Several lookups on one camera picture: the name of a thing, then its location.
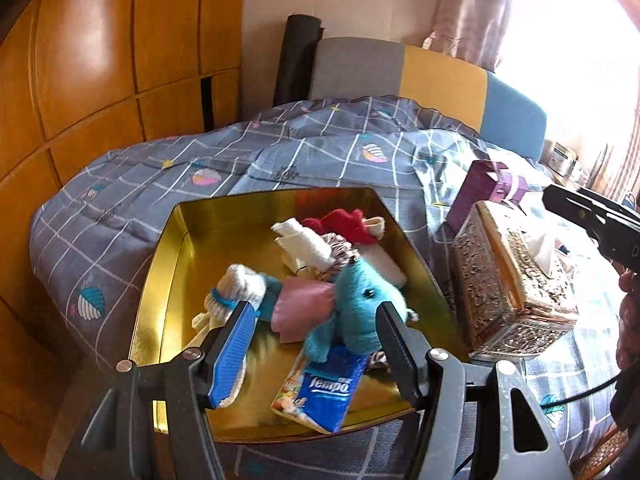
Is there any gold metal tray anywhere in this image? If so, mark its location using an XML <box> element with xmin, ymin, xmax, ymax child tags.
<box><xmin>127</xmin><ymin>187</ymin><xmax>471</xmax><ymax>443</ymax></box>

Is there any ornate metallic tissue box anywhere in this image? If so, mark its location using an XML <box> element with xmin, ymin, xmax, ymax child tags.
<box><xmin>452</xmin><ymin>200</ymin><xmax>581</xmax><ymax>361</ymax></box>

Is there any red knit sock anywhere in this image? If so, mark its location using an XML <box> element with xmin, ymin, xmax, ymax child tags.
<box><xmin>301</xmin><ymin>208</ymin><xmax>386</xmax><ymax>246</ymax></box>

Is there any purple gift box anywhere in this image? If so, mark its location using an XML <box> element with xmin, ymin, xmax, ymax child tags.
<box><xmin>445</xmin><ymin>160</ymin><xmax>531</xmax><ymax>231</ymax></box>

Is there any white tissue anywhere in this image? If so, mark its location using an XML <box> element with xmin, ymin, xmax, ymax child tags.
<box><xmin>520</xmin><ymin>230</ymin><xmax>556</xmax><ymax>261</ymax></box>

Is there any knit sock with blue stripe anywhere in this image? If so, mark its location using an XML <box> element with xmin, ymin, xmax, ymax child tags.
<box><xmin>204</xmin><ymin>263</ymin><xmax>273</xmax><ymax>321</ymax></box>

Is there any grey checked printed quilt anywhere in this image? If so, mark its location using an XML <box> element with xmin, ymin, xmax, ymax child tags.
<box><xmin>30</xmin><ymin>95</ymin><xmax>640</xmax><ymax>480</ymax></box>

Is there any zebra patterned fabric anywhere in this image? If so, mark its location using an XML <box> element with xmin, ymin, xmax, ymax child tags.
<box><xmin>367</xmin><ymin>350</ymin><xmax>396</xmax><ymax>373</ymax></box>

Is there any striped fabric scrunchie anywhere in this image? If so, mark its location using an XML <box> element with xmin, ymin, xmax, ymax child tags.
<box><xmin>310</xmin><ymin>232</ymin><xmax>361</xmax><ymax>281</ymax></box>

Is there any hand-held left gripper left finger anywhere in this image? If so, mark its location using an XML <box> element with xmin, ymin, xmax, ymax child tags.
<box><xmin>55</xmin><ymin>301</ymin><xmax>261</xmax><ymax>480</ymax></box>

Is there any pink patterned curtain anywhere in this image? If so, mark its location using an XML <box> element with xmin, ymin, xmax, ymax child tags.
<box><xmin>592</xmin><ymin>125</ymin><xmax>640</xmax><ymax>208</ymax></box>
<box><xmin>422</xmin><ymin>0</ymin><xmax>521</xmax><ymax>71</ymax></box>

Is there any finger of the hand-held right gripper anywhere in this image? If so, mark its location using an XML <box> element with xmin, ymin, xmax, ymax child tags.
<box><xmin>542</xmin><ymin>184</ymin><xmax>640</xmax><ymax>267</ymax></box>

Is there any black cable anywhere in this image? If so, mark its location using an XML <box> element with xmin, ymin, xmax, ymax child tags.
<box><xmin>537</xmin><ymin>377</ymin><xmax>623</xmax><ymax>408</ymax></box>

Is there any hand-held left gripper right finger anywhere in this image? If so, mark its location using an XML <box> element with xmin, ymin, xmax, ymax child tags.
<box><xmin>376</xmin><ymin>301</ymin><xmax>576</xmax><ymax>480</ymax></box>

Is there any person's right hand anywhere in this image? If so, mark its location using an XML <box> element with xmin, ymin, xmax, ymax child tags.
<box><xmin>616</xmin><ymin>269</ymin><xmax>640</xmax><ymax>376</ymax></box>

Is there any grey yellow blue headboard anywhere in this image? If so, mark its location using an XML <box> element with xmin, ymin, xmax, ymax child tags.
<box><xmin>307</xmin><ymin>37</ymin><xmax>548</xmax><ymax>161</ymax></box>

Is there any black rolled mat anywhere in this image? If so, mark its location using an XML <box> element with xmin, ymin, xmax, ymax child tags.
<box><xmin>272</xmin><ymin>14</ymin><xmax>325</xmax><ymax>107</ymax></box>

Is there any cream ribbed sock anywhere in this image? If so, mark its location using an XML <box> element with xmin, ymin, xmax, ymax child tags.
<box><xmin>271</xmin><ymin>217</ymin><xmax>333</xmax><ymax>281</ymax></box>

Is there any wooden wardrobe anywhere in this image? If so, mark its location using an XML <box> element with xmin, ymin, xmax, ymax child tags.
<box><xmin>0</xmin><ymin>0</ymin><xmax>246</xmax><ymax>480</ymax></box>

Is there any blue tissue pack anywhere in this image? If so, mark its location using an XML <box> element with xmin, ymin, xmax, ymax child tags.
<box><xmin>270</xmin><ymin>345</ymin><xmax>368</xmax><ymax>435</ymax></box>

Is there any teal plush elephant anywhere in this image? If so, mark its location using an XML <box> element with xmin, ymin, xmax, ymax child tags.
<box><xmin>260</xmin><ymin>255</ymin><xmax>418</xmax><ymax>363</ymax></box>

